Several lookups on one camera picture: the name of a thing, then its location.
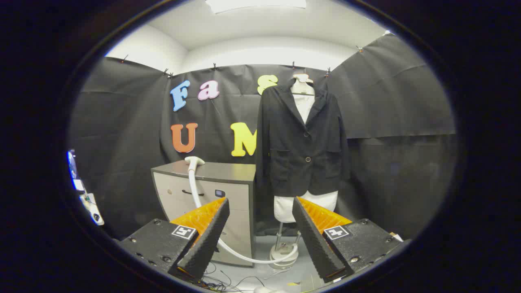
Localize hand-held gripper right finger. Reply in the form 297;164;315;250
292;197;411;284

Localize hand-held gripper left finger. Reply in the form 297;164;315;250
119;197;230;282

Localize black jacket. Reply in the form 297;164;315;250
256;79;351;198

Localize white mannequin torso with stand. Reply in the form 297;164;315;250
269;73;339;270

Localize grey drawer cabinet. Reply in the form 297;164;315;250
151;160;257;268

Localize white device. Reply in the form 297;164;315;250
79;193;105;226

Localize black backdrop cloth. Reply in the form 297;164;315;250
67;33;456;241

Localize row of backdrop clips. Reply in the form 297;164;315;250
120;45;365;79

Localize ceiling light panel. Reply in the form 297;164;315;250
206;0;306;13

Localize black floor cables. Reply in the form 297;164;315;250
201;262;265;292

